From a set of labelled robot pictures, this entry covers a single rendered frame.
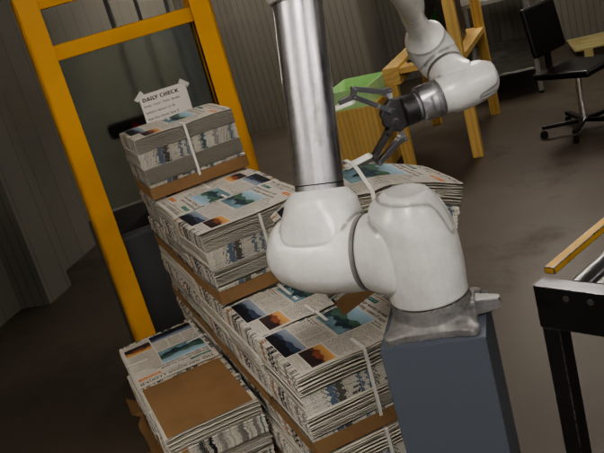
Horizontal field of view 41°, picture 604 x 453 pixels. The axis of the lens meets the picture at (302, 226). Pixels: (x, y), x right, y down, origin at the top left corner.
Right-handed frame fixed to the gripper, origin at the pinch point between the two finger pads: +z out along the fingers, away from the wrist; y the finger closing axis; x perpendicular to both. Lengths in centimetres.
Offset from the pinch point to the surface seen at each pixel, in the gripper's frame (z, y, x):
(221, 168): 26, 17, 101
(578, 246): -52, 53, 2
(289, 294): 23, 45, 32
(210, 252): 40, 26, 38
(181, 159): 38, 8, 99
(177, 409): 66, 64, 31
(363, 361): 15, 50, -14
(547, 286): -36, 53, -10
